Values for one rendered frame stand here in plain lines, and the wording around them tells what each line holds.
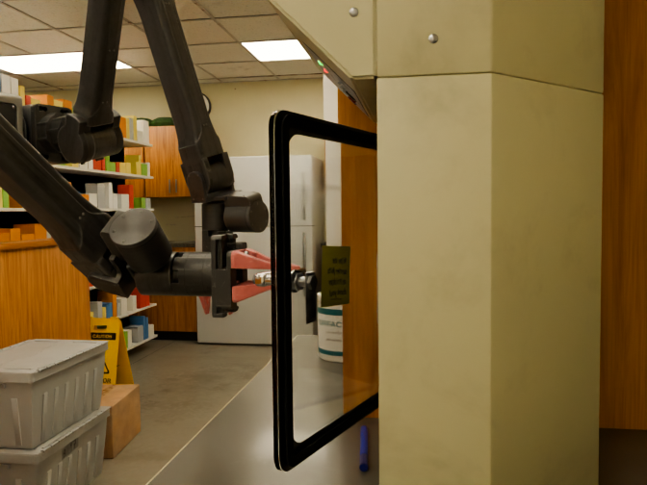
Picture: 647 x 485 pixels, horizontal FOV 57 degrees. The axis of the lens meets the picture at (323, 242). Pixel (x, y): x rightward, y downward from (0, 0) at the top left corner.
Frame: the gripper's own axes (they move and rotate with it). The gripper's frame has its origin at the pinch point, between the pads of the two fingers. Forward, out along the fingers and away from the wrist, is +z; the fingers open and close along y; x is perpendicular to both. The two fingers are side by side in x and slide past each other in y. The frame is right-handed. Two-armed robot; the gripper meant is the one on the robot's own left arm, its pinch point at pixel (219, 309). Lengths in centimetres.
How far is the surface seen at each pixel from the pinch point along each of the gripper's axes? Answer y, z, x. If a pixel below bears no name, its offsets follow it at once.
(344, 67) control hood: 29, -32, -46
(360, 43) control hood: 31, -34, -46
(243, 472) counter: 14.0, 16.1, -31.7
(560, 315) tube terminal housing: 52, -6, -38
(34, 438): -117, 73, 112
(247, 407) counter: 7.2, 16.0, -6.3
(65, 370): -115, 50, 131
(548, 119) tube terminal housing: 50, -27, -39
